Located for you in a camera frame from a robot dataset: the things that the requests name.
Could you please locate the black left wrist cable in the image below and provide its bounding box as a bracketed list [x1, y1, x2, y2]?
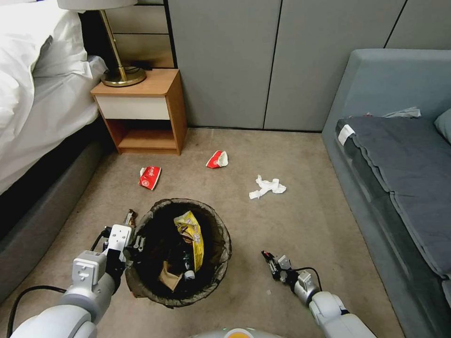
[90, 228, 110, 252]

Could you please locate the brass table lamp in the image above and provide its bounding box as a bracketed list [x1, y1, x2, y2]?
[57, 0, 147, 88]

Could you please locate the red flat paper packet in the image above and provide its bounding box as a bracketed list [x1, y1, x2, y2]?
[138, 165, 162, 191]

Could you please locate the white label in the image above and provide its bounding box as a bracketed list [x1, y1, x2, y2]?
[336, 123, 355, 146]

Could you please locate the clear plastic bag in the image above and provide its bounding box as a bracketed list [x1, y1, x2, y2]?
[381, 107, 422, 119]

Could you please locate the grey-blue sofa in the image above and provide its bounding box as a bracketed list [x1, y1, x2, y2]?
[321, 48, 451, 338]

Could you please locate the teal cushion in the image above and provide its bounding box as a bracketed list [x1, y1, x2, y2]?
[434, 108, 451, 146]

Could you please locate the dark grey sofa cover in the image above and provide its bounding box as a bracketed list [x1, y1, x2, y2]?
[336, 115, 451, 279]

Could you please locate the white duvet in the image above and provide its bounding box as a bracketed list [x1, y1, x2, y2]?
[0, 0, 109, 195]

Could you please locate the brown crumpled paper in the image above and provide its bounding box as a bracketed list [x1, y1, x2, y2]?
[158, 260, 183, 292]

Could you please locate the yellow snack bag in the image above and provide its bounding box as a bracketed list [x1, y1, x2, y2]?
[173, 210, 205, 274]

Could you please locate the white robot front shell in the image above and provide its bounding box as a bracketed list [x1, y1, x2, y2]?
[192, 327, 280, 338]

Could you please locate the crumpled white tissue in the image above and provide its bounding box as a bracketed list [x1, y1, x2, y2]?
[249, 174, 288, 200]

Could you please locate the white pillow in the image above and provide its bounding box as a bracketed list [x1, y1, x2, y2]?
[31, 7, 93, 79]

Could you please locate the wooden nightstand with white drawer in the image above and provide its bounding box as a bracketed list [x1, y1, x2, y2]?
[90, 69, 188, 156]

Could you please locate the grey bed base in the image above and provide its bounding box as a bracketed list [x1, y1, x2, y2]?
[0, 139, 108, 304]

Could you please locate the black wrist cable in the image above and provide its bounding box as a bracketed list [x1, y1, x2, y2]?
[90, 228, 110, 252]
[294, 266, 323, 293]

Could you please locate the crushed red paper cup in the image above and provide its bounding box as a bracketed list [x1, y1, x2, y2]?
[206, 150, 231, 169]

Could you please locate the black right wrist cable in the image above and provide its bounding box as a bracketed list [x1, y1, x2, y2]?
[294, 266, 323, 293]

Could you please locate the dark glass bottle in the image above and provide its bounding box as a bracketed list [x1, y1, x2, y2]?
[178, 246, 196, 282]

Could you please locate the trash bin with black liner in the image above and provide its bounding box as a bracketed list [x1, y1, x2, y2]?
[125, 198, 233, 310]

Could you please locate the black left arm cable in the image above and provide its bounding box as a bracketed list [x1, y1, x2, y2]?
[6, 284, 68, 338]

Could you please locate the wood and black headboard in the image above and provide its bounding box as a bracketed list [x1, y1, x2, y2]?
[78, 3, 178, 69]

